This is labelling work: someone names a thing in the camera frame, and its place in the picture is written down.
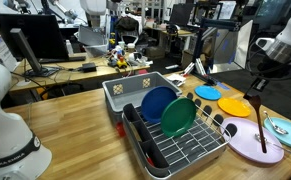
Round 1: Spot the sky blue plate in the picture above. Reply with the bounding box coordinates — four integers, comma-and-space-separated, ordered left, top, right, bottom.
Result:
194, 85, 223, 102

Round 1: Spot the black camera stand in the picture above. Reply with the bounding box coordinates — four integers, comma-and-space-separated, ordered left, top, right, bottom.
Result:
183, 28, 221, 87

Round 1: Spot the black keyboard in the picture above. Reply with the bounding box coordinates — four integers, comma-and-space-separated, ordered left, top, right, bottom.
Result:
38, 55, 87, 65

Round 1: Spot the grey dish rack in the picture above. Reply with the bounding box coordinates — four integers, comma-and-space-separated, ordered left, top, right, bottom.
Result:
121, 94, 233, 180

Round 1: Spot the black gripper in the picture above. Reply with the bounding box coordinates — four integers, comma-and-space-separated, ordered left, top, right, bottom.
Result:
243, 61, 288, 100

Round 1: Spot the silver spoon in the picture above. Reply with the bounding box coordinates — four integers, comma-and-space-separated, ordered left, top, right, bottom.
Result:
262, 110, 290, 136

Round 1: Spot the grey plastic bin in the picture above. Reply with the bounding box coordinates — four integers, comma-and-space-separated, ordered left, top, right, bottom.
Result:
101, 70, 183, 126

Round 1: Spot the grey storage container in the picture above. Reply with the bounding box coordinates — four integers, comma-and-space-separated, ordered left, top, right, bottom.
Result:
77, 24, 110, 58

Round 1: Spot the white and black gadget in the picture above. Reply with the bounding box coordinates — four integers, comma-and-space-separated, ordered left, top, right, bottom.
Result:
127, 50, 150, 67

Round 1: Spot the pale pink white plate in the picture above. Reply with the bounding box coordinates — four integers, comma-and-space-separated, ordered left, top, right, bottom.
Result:
219, 116, 285, 165

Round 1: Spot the black computer monitor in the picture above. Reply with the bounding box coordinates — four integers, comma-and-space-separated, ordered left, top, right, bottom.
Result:
0, 12, 70, 78

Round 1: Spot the black power brick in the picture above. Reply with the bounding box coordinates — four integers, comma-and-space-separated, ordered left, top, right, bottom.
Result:
81, 61, 98, 74

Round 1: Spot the white rounded background machine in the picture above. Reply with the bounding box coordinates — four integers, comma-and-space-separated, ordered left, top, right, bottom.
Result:
79, 0, 108, 30

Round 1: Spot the dark blue plate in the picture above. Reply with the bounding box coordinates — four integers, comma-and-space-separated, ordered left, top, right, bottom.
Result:
140, 85, 178, 125

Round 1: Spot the wooden background desk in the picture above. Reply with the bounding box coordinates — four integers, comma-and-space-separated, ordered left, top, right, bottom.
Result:
144, 24, 203, 61

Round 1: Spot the white printed sign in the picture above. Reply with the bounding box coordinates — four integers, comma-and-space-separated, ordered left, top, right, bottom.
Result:
0, 33, 18, 73

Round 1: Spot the cardboard box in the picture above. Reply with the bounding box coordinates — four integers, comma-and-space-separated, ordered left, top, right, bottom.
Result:
144, 45, 167, 61

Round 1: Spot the black background monitor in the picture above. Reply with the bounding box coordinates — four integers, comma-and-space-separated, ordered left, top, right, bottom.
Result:
169, 2, 200, 28

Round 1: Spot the white panel board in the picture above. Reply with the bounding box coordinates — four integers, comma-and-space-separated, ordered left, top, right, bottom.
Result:
213, 19, 254, 74

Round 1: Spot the grey mesh office chair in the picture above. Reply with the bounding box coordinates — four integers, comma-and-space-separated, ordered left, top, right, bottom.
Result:
119, 29, 141, 47

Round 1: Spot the yellow toy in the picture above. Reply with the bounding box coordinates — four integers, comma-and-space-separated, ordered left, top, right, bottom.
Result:
115, 55, 129, 70

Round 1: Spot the dark jacket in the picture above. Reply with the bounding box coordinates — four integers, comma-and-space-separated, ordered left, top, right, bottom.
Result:
114, 15, 141, 33

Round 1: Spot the green plate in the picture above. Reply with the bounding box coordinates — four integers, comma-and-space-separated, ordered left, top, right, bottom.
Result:
160, 97, 198, 139

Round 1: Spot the brown wooden spoon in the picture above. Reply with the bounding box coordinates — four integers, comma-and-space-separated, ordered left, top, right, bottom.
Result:
245, 94, 268, 154

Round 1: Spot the metal fork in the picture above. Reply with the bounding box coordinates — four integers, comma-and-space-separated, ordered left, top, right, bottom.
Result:
254, 132, 291, 158

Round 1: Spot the yellow plate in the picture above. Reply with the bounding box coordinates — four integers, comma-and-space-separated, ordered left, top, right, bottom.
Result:
217, 96, 252, 118

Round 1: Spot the white paper packet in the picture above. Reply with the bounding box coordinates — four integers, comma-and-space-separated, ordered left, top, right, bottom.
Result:
165, 72, 187, 88

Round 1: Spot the small red block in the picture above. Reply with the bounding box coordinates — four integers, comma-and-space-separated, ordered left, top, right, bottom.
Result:
115, 120, 127, 138

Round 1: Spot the grey background robot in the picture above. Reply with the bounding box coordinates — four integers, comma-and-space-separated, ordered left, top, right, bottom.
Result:
3, 0, 80, 23

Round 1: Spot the red utensil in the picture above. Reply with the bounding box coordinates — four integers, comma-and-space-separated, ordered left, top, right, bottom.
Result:
146, 155, 157, 168

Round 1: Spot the white flat remote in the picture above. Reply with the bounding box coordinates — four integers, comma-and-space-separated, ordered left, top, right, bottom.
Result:
164, 63, 180, 71

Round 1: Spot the black stereo camera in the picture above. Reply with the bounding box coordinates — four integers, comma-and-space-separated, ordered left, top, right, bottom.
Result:
200, 18, 243, 33

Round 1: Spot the blue tape strip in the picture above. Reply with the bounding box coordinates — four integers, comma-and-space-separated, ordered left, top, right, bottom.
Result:
214, 81, 231, 91

